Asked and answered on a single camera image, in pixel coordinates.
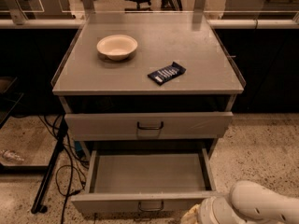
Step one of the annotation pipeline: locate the white bowl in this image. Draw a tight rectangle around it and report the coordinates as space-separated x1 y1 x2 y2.
96 35 138 61

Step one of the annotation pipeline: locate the white horizontal rail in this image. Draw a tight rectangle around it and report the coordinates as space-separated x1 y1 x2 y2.
0 18 299 30

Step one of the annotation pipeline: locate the grey drawer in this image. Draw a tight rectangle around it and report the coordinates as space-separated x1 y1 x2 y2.
65 112 233 141
71 149 221 213

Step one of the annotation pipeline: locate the grey metal drawer cabinet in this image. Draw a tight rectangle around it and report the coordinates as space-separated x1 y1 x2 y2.
53 12 245 154

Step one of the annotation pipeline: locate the black tripod stand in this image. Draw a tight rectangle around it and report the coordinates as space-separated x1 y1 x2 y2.
31 119 67 214

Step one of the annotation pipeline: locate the dark side shelf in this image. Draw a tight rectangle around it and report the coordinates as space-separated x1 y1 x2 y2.
0 77 23 129

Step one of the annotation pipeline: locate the black floor cable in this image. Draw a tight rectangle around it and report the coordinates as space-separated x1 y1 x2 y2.
36 114 92 224

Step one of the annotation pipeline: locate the clear plastic bottle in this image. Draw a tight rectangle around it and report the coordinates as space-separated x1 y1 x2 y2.
0 149 23 162

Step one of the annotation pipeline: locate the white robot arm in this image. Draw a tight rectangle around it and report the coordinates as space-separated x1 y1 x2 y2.
179 181 299 224

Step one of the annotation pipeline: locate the dark blue snack packet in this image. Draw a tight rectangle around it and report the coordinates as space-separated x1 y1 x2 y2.
148 62 186 86

